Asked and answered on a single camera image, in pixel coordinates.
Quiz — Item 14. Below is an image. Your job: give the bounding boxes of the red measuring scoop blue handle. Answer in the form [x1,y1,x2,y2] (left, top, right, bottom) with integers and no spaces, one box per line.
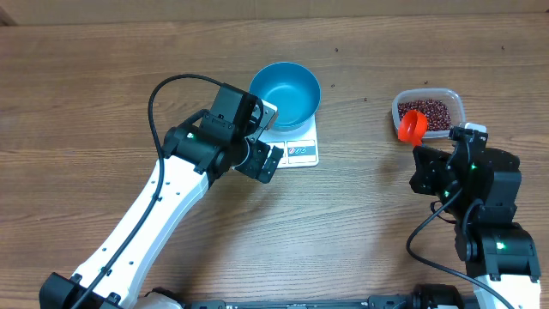
[397,110,428,146]

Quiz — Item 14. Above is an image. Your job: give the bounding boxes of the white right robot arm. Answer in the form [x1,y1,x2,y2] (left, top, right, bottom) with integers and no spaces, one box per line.
[410,123,541,308]

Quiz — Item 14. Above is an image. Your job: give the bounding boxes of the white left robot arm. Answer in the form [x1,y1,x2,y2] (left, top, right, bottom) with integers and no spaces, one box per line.
[39,84,283,308]

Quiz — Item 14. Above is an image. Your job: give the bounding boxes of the white digital kitchen scale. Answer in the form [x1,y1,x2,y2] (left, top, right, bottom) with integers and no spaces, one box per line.
[260,117,319,168]

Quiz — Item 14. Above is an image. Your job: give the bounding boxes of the blue metal bowl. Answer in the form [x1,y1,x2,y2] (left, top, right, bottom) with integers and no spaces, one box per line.
[249,62,322,131]

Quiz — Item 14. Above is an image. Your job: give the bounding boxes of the red adzuki beans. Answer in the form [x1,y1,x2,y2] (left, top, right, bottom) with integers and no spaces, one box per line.
[397,99,451,131]

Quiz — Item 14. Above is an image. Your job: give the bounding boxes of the clear plastic food container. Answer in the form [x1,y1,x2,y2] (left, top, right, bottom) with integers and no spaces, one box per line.
[391,88,467,132]

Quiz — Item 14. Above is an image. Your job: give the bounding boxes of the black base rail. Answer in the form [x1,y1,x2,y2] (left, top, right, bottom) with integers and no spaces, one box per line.
[145,282,477,309]

